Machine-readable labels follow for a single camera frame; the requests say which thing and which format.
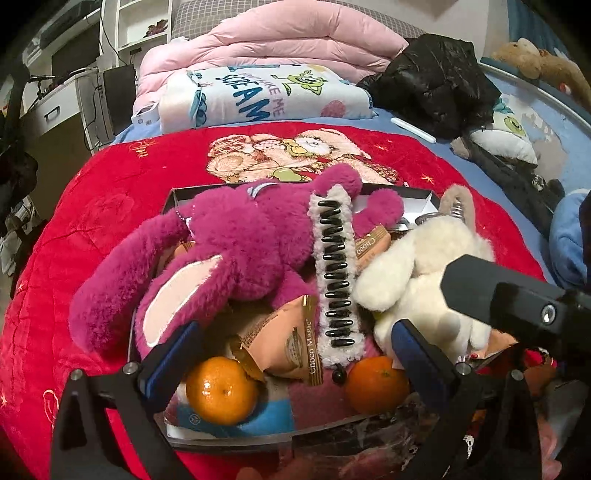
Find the white pen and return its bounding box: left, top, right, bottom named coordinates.
left=390, top=117, right=437, bottom=144

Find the orange snack packet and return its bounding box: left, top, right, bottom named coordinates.
left=228, top=295, right=324, bottom=386
left=353, top=225, right=393, bottom=273

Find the black monitor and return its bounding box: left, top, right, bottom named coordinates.
left=50, top=30, right=102, bottom=79

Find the black puffer jacket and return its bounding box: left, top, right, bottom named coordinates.
left=355, top=33, right=502, bottom=139

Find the brown teddy bear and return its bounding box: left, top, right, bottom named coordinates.
left=492, top=38, right=591, bottom=100

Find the white scream print pillow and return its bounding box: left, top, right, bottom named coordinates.
left=159, top=65, right=375, bottom=130

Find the black computer tower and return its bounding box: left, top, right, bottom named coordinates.
left=102, top=64, right=138, bottom=134

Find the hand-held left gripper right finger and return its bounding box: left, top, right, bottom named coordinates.
left=392, top=318, right=543, bottom=480

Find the dark clothing pile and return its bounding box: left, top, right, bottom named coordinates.
left=0, top=111, right=40, bottom=222

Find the white shelf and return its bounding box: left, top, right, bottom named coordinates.
left=113, top=0, right=174, bottom=49

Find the black shallow box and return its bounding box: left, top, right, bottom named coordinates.
left=127, top=182, right=441, bottom=450

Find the dark grey cloth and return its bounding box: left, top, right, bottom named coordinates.
left=450, top=136, right=566, bottom=227

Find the white plush toy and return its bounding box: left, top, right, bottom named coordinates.
left=353, top=215, right=497, bottom=365

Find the red printed blanket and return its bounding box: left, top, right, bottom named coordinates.
left=0, top=122, right=555, bottom=480

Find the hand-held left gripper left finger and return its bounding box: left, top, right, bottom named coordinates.
left=50, top=320, right=206, bottom=480

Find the pink quilt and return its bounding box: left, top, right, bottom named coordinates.
left=134, top=0, right=409, bottom=100

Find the large clear plastic bag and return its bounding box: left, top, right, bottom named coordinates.
left=277, top=397, right=467, bottom=480

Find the orange mandarin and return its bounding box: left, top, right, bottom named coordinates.
left=185, top=356, right=259, bottom=425
left=345, top=356, right=411, bottom=415

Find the monster print pillow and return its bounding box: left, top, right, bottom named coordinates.
left=466, top=99, right=539, bottom=167

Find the magenta plush bear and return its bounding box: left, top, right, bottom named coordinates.
left=69, top=162, right=404, bottom=365

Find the small white box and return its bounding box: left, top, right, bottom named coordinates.
left=131, top=105, right=162, bottom=126

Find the cream fluffy hair claw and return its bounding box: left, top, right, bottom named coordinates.
left=307, top=185, right=365, bottom=367

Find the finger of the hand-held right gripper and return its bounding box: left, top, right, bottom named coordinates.
left=440, top=255, right=568, bottom=344

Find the white desk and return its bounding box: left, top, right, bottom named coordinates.
left=23, top=69, right=114, bottom=153

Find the blue garment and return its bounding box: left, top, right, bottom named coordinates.
left=549, top=191, right=591, bottom=289

